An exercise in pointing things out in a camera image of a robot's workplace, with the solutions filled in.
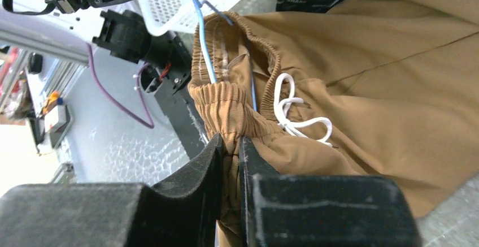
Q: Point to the light blue wire hanger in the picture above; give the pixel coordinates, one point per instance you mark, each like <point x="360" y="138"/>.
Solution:
<point x="204" y="49"/>

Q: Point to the brown shorts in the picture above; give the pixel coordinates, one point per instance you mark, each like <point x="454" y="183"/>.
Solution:
<point x="371" y="87"/>

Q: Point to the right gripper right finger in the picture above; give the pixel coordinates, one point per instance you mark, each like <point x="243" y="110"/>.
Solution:
<point x="309" y="210"/>

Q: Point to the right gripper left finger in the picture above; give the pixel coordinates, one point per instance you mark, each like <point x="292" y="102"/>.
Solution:
<point x="180" y="210"/>

